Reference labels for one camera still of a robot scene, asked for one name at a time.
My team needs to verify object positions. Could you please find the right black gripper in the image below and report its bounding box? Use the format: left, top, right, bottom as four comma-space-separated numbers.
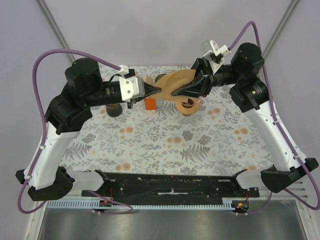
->
170, 56, 243, 99

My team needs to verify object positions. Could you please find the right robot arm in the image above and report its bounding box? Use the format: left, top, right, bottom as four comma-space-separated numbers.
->
171, 40, 319, 197

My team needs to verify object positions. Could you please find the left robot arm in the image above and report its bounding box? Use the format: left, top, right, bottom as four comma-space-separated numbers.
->
15, 58, 161, 202

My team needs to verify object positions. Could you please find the orange coffee filter box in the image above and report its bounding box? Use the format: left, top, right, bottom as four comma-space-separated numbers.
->
144, 75, 157, 111

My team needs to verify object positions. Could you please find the green glass coffee dripper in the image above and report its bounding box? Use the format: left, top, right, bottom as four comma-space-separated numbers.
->
154, 74, 166, 83

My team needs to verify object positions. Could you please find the red capped dark bottle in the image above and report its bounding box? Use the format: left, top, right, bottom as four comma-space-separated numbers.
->
105, 103, 123, 118

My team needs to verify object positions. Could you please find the floral tablecloth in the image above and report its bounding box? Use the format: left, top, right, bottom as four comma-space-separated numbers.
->
60, 86, 273, 176

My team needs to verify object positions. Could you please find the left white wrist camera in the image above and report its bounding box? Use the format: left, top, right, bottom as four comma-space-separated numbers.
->
117, 65, 145, 103

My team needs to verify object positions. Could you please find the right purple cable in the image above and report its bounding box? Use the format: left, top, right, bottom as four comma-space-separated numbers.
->
228, 21, 318, 216

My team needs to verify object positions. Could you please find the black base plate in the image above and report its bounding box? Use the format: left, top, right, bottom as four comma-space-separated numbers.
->
97, 172, 260, 206

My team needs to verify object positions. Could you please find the white cable duct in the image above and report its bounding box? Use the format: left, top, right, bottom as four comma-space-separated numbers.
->
46, 197, 238, 210

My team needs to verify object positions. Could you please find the aluminium frame rail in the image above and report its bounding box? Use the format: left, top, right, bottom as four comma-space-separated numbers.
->
35, 0, 70, 49

